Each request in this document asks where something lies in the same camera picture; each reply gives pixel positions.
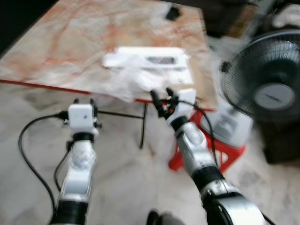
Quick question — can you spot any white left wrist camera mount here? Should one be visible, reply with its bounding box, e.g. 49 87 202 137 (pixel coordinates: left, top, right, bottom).
68 104 97 128

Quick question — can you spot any dark wooden furniture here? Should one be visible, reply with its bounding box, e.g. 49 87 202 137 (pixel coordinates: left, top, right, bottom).
187 0 256 39

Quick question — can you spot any red plastic stool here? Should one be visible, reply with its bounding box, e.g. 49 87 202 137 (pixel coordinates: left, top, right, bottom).
169 109 247 175

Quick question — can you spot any white flat paper box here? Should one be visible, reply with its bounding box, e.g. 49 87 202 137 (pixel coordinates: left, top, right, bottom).
102 46 191 86

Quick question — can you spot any black fan with white base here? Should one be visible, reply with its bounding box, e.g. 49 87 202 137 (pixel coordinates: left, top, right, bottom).
208 30 300 147

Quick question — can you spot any marble top folding table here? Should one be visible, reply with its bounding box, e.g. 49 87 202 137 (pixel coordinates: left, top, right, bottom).
0 0 221 150

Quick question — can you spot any white cloth bundle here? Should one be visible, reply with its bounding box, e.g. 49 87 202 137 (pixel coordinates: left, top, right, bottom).
273 4 300 30

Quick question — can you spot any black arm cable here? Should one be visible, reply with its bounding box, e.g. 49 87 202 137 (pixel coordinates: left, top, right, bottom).
18 112 70 223
180 99 221 170

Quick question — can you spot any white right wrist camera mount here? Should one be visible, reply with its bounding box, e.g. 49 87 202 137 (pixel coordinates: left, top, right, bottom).
176 88 197 119

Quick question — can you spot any small black object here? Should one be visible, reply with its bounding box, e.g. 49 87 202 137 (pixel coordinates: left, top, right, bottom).
165 5 181 22

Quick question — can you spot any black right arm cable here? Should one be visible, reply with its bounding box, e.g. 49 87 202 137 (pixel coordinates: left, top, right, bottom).
180 99 221 170

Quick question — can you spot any dark low box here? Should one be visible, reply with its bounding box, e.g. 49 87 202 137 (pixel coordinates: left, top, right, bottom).
262 118 300 165

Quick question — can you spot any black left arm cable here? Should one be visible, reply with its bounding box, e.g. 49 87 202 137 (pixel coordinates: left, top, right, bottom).
18 112 70 223

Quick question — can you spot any clear crumpled plastic bag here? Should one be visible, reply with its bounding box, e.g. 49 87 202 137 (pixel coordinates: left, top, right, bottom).
104 55 158 103

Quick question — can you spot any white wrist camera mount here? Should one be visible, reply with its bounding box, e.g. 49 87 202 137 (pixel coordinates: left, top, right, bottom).
176 88 197 119
68 104 97 128

